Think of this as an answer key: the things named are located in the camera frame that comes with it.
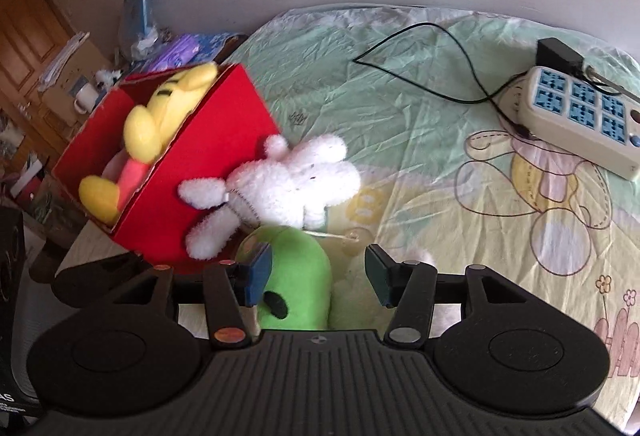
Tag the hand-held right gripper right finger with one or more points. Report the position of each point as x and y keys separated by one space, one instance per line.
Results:
x=379 y=276

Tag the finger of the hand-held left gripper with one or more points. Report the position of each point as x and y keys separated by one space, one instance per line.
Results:
x=90 y=283

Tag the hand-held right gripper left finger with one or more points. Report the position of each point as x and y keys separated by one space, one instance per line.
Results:
x=260 y=273

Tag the green plush toy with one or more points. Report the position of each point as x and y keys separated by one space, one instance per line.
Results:
x=300 y=266

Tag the small white plush bear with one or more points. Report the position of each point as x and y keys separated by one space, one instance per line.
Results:
x=280 y=191

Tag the red cardboard box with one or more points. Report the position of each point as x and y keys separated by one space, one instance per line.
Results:
x=220 y=126

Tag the yellow tiger plush toy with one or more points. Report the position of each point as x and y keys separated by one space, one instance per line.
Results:
x=150 y=121

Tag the white mug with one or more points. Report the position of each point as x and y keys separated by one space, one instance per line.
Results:
x=86 y=97

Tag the cardboard carton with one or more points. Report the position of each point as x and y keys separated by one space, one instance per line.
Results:
x=75 y=66

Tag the white power strip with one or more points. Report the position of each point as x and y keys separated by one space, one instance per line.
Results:
x=550 y=136

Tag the white papers pile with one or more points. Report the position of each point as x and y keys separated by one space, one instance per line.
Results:
x=60 y=61

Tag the blue patterned packet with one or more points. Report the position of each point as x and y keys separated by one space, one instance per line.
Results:
x=217 y=43

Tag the purple packet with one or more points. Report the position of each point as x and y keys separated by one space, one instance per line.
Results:
x=175 y=53

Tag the wooden door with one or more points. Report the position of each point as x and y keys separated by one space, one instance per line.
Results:
x=25 y=41

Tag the blue plastic bag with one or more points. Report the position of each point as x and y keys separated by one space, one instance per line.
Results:
x=137 y=23

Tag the black power adapter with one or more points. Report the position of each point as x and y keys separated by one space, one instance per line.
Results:
x=557 y=53

